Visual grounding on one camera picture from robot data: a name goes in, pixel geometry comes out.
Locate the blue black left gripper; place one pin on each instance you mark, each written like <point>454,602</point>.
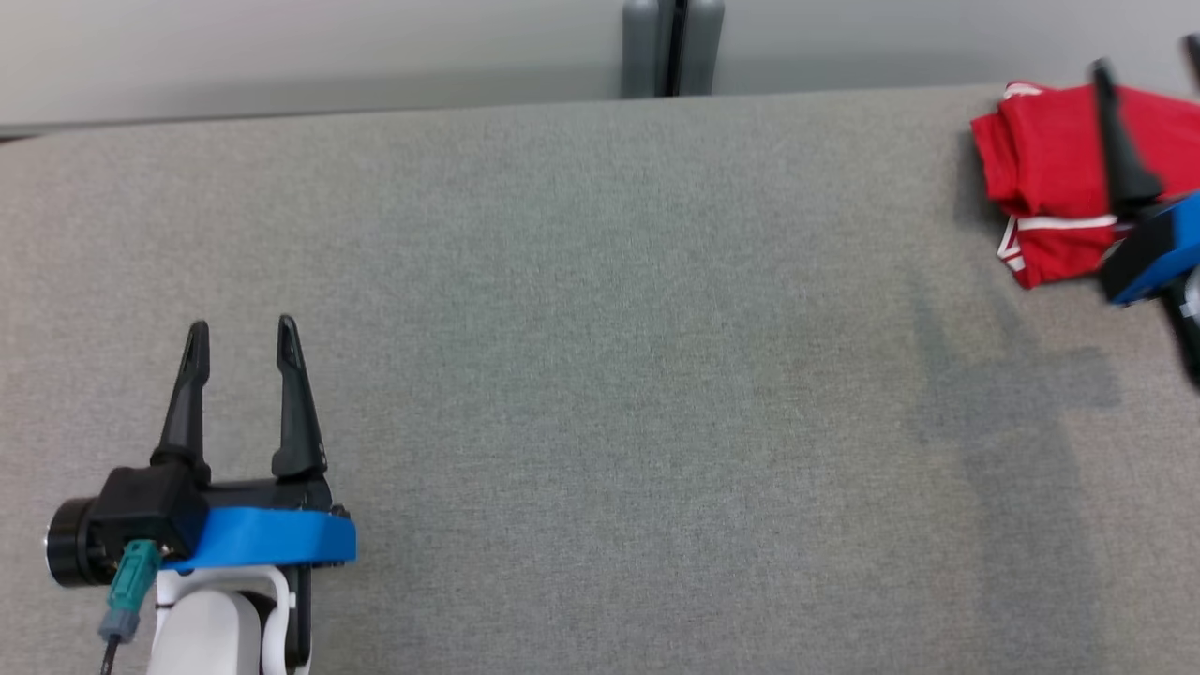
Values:
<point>272,539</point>

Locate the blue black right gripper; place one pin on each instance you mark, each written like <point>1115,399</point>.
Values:
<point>1158,253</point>

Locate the red white basketball jersey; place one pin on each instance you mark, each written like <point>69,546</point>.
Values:
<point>1041,150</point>

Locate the grey fabric covered platform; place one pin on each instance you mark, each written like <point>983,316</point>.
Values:
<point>609,375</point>

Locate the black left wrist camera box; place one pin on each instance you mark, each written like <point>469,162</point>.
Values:
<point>150,511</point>

